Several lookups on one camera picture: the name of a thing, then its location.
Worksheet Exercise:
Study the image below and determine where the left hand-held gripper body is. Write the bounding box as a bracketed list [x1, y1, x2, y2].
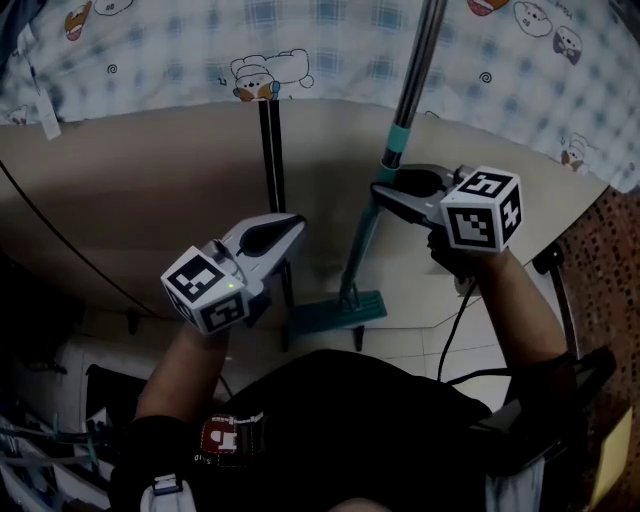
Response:
[160, 233, 274, 335]

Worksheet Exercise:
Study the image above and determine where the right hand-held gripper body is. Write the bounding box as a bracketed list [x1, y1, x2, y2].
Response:
[409, 165, 522, 277]

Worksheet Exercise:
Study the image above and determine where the teal mop with metal handle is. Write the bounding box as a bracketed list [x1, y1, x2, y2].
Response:
[292, 0, 449, 337]

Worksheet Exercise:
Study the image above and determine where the person's right forearm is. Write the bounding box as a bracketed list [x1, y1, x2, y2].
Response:
[472, 247, 572, 377]

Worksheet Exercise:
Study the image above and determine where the person's left forearm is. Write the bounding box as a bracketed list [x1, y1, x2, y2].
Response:
[133, 319, 232, 422]

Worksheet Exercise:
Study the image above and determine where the black metal chair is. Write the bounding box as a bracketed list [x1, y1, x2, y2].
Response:
[531, 242, 619, 481]

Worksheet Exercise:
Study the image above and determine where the black bag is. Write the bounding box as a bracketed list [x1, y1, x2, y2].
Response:
[83, 363, 149, 427]

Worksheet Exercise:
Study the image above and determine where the brown dotted rug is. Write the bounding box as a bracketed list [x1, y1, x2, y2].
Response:
[557, 183, 640, 512]

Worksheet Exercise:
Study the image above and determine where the person's black shirt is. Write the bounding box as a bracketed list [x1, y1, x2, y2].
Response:
[109, 348, 592, 512]

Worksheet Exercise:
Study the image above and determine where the checked cartoon print bed sheet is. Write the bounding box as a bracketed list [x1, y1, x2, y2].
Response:
[0, 0, 640, 194]

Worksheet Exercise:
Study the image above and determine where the cluttered drying rack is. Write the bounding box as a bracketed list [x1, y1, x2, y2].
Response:
[0, 409, 114, 512]

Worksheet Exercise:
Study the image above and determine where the white hanging tag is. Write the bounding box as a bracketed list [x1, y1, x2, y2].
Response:
[36, 92, 62, 141]

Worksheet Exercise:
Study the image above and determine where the yellow paper sheet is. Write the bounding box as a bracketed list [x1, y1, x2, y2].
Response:
[593, 408, 635, 507]

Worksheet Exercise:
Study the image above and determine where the dark blue cloth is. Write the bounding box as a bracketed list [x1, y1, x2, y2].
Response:
[0, 0, 32, 69]

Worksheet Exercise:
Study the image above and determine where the beige bed frame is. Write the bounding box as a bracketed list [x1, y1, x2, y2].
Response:
[0, 98, 612, 321]

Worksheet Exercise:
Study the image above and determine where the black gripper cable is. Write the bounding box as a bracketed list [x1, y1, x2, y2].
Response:
[437, 278, 516, 386]

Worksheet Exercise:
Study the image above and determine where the thin black cable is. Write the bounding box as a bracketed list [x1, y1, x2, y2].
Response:
[0, 158, 162, 320]

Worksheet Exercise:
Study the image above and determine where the white strap with blue buckle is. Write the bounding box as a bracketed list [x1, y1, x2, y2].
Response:
[141, 472, 197, 512]

